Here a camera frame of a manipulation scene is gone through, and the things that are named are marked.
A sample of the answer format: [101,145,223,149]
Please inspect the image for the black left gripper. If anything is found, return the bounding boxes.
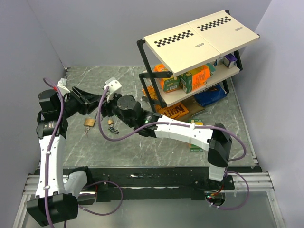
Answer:
[57,86,104,118]

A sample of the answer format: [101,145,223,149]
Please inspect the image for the small brass padlock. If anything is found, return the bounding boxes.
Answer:
[108,117,114,125]

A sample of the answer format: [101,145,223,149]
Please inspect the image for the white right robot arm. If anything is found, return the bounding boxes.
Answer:
[97,92,232,189]

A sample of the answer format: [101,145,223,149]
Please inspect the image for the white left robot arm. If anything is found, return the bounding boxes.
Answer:
[27,87,100,227]

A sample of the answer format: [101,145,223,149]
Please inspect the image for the large brass padlock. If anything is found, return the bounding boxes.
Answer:
[84,112,97,127]

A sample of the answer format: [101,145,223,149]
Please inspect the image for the orange chip bag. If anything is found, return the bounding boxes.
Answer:
[153,64,173,91]

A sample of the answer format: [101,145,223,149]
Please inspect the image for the green box left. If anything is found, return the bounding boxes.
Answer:
[163,77,180,93]

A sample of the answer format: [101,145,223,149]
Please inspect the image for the green box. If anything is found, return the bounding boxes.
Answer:
[163,77,180,93]
[179,73,205,94]

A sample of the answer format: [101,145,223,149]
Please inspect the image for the brown snack bag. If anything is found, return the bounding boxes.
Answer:
[179,96,205,122]

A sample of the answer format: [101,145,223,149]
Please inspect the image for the green box right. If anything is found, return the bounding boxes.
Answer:
[179,73,205,94]

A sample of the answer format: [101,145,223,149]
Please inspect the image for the cream folding shelf rack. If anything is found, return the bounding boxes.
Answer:
[136,10,260,111]

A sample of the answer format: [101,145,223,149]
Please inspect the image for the Sponge Daddy sponge pack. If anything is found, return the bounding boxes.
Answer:
[188,118,204,152]

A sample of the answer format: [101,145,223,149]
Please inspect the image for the orange box on shelf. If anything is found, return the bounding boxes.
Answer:
[187,64,210,85]

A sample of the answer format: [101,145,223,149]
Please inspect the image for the blue snack bag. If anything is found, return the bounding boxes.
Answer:
[194,84,227,107]

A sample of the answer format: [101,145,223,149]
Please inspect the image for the purple white small box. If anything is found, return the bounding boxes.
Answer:
[223,54,237,68]

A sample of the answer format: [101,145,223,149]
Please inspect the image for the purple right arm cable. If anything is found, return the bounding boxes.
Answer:
[97,86,247,164]

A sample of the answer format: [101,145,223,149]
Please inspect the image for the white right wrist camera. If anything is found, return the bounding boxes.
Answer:
[103,77,122,102]

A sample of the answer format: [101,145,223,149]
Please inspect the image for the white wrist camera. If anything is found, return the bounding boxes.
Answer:
[57,78,70,96]
[103,77,122,102]

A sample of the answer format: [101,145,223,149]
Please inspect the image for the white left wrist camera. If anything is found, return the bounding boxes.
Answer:
[57,78,70,96]

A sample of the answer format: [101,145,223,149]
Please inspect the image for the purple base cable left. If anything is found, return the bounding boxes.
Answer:
[75,180,124,216]

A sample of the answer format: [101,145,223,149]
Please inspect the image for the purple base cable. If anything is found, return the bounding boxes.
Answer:
[75,180,124,216]
[205,171,250,211]

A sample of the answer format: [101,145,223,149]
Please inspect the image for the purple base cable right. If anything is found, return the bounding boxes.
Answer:
[205,171,250,211]

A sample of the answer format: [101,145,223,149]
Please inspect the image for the aluminium rail frame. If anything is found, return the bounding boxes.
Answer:
[13,172,285,228]

